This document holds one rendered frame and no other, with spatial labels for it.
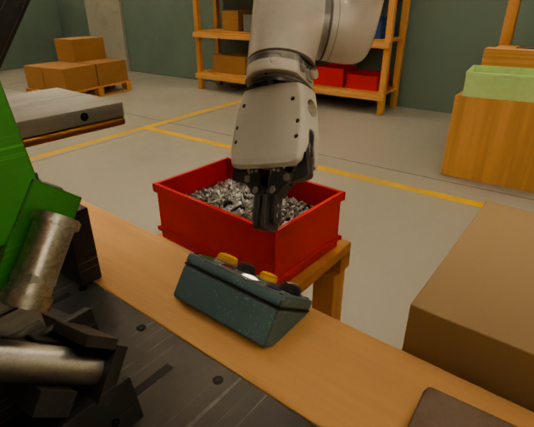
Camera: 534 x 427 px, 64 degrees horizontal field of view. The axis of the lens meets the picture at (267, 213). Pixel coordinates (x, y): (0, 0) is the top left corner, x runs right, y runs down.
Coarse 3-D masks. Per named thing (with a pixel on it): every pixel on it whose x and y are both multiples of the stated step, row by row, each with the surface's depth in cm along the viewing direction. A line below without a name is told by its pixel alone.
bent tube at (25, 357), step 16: (0, 352) 31; (16, 352) 32; (32, 352) 33; (48, 352) 34; (64, 352) 35; (80, 352) 36; (96, 352) 37; (0, 368) 31; (16, 368) 32; (32, 368) 32; (48, 368) 33; (64, 368) 34; (80, 368) 35; (96, 368) 36; (64, 384) 35; (80, 384) 36
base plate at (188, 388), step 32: (64, 288) 57; (96, 288) 57; (96, 320) 51; (128, 320) 51; (128, 352) 47; (160, 352) 47; (192, 352) 47; (160, 384) 43; (192, 384) 43; (224, 384) 43; (160, 416) 40; (192, 416) 40; (224, 416) 40; (256, 416) 40; (288, 416) 40
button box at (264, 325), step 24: (192, 264) 54; (216, 264) 52; (192, 288) 53; (216, 288) 51; (240, 288) 50; (264, 288) 48; (216, 312) 50; (240, 312) 49; (264, 312) 47; (288, 312) 49; (264, 336) 46
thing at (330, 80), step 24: (192, 0) 614; (216, 0) 643; (408, 0) 491; (216, 24) 657; (240, 24) 595; (384, 24) 482; (216, 48) 674; (384, 48) 480; (216, 72) 646; (240, 72) 622; (336, 72) 533; (360, 72) 554; (384, 72) 494; (360, 96) 516; (384, 96) 505
